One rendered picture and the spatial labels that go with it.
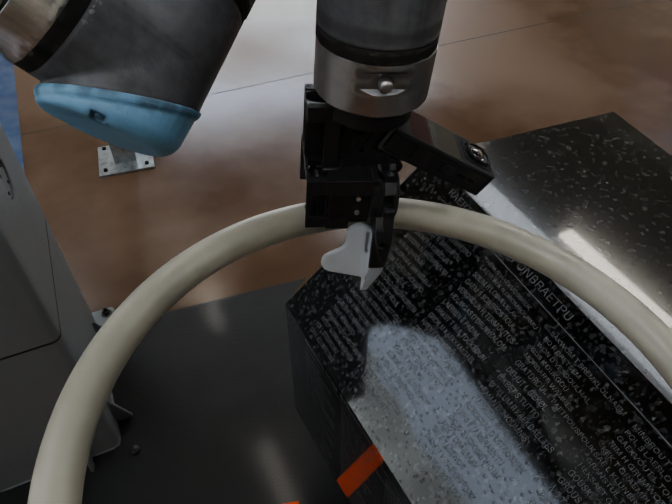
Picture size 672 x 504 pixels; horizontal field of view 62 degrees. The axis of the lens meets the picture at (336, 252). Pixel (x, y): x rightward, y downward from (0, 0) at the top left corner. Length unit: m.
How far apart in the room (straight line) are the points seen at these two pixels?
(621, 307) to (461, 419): 0.25
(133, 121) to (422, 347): 0.49
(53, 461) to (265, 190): 1.73
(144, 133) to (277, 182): 1.75
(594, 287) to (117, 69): 0.41
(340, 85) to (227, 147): 1.90
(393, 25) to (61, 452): 0.34
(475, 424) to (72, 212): 1.73
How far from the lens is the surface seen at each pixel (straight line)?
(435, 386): 0.71
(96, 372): 0.43
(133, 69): 0.36
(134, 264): 1.88
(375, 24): 0.39
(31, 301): 1.09
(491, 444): 0.67
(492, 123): 2.50
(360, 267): 0.54
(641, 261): 0.74
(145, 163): 2.27
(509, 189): 0.79
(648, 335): 0.52
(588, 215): 0.78
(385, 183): 0.48
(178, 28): 0.37
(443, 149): 0.49
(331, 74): 0.42
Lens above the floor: 1.27
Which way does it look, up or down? 44 degrees down
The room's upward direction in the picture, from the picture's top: straight up
